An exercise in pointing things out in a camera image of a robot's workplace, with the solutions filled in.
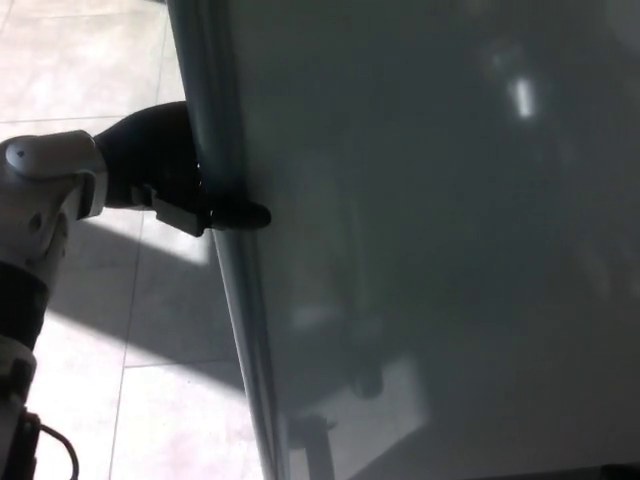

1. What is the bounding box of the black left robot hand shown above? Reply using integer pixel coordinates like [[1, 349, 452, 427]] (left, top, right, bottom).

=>
[[93, 100, 273, 238]]

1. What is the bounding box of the frosted glass door panel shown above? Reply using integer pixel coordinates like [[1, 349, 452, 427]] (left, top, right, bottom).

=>
[[167, 0, 640, 480]]

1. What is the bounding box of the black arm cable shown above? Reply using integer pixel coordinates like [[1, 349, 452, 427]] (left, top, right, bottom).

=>
[[25, 409, 81, 480]]

